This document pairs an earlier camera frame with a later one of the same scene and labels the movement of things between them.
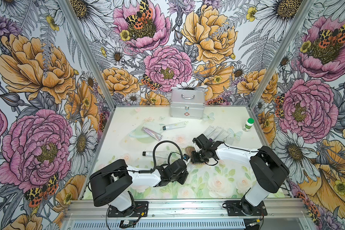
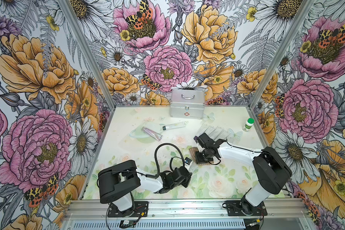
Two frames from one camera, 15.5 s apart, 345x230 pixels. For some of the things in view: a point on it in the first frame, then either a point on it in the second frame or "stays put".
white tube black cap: [209, 131] stays put
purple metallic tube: [156, 135] stays put
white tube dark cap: [159, 154] -> [191, 167]
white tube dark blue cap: [223, 135] stays put
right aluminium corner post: [281, 51] stays put
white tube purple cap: [189, 166] -> [202, 129]
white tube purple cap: [218, 131] stays put
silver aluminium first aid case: [187, 103] stays put
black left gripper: [183, 175] -> [184, 183]
